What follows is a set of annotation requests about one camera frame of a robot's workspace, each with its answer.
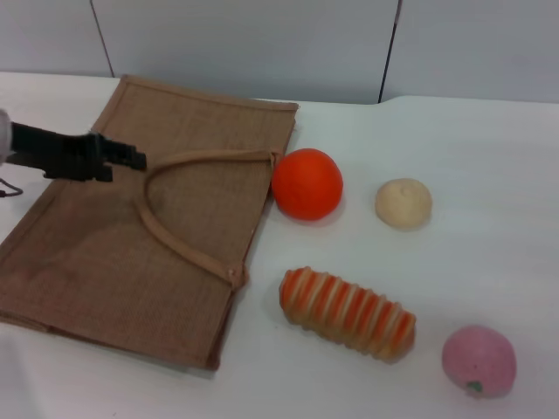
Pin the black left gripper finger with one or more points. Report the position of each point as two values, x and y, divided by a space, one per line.
104 174
126 156

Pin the orange toy fruit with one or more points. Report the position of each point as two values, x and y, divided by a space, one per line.
305 185

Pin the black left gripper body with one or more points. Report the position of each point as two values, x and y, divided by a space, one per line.
57 155

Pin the brown jute handbag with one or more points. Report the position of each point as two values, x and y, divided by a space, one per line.
109 244

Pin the beige round egg yolk pastry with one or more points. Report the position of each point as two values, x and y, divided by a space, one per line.
404 204

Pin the pink toy peach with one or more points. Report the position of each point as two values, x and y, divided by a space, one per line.
478 360

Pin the orange striped long bread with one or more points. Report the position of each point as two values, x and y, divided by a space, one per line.
347 316

